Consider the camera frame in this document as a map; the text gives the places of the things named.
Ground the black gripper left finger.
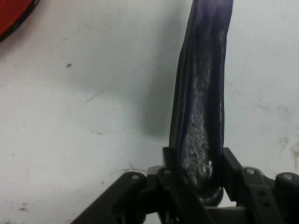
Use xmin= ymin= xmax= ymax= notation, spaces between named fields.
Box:
xmin=70 ymin=146 xmax=216 ymax=224

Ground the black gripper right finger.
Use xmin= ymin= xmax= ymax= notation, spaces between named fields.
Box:
xmin=219 ymin=147 xmax=299 ymax=224

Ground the purple toy eggplant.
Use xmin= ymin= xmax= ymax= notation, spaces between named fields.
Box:
xmin=169 ymin=0 xmax=235 ymax=208

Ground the red round plate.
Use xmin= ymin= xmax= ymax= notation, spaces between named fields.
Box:
xmin=0 ymin=0 xmax=40 ymax=43

